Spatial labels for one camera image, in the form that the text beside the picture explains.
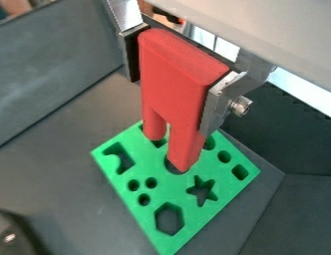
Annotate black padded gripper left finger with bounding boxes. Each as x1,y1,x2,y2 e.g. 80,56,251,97
103,0,151,82

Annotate red square-circle pronged object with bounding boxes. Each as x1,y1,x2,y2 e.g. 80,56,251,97
139,28,228,172

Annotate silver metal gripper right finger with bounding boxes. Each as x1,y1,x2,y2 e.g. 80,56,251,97
199,54,275,137

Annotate green fixture block with holes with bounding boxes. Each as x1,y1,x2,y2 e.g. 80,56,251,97
92,124,260,255

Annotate black L-shaped regrasp stand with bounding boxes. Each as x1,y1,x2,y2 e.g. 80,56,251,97
0,210,38,255

